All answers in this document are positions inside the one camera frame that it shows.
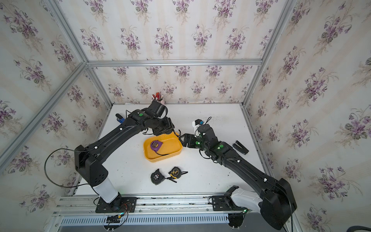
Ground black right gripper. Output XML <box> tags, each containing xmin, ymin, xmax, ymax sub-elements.
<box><xmin>177</xmin><ymin>134</ymin><xmax>210</xmax><ymax>152</ymax></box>

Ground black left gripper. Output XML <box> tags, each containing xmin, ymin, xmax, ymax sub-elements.
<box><xmin>151</xmin><ymin>116</ymin><xmax>176</xmax><ymax>137</ymax></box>

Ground yellow plastic storage box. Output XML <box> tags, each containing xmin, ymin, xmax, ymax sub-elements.
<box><xmin>143</xmin><ymin>132</ymin><xmax>183</xmax><ymax>162</ymax></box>

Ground purple tape measure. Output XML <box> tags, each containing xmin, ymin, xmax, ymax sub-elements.
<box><xmin>150</xmin><ymin>140</ymin><xmax>170</xmax><ymax>156</ymax></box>

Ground black tape measure with strap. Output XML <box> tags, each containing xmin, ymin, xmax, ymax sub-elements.
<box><xmin>150</xmin><ymin>169</ymin><xmax>165</xmax><ymax>185</ymax></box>

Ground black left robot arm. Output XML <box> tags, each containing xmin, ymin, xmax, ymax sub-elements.
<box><xmin>67</xmin><ymin>100</ymin><xmax>175</xmax><ymax>207</ymax></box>

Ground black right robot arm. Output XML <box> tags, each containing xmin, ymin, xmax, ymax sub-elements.
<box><xmin>178</xmin><ymin>124</ymin><xmax>298</xmax><ymax>230</ymax></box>

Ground red pens in cup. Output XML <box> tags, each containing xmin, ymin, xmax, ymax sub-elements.
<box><xmin>152</xmin><ymin>92</ymin><xmax>163</xmax><ymax>102</ymax></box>

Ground blue black stapler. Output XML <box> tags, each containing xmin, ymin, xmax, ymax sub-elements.
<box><xmin>115</xmin><ymin>113</ymin><xmax>125</xmax><ymax>124</ymax></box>

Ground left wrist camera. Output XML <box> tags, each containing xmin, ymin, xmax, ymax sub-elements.
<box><xmin>146</xmin><ymin>100</ymin><xmax>168</xmax><ymax>118</ymax></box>

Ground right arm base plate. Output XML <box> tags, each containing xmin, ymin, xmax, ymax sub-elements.
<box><xmin>208</xmin><ymin>186</ymin><xmax>248</xmax><ymax>211</ymax></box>

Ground aluminium rail frame front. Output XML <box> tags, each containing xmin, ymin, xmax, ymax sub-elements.
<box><xmin>46</xmin><ymin>192</ymin><xmax>302</xmax><ymax>232</ymax></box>

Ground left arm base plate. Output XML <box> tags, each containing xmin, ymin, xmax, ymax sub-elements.
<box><xmin>95</xmin><ymin>197</ymin><xmax>137</xmax><ymax>214</ymax></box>

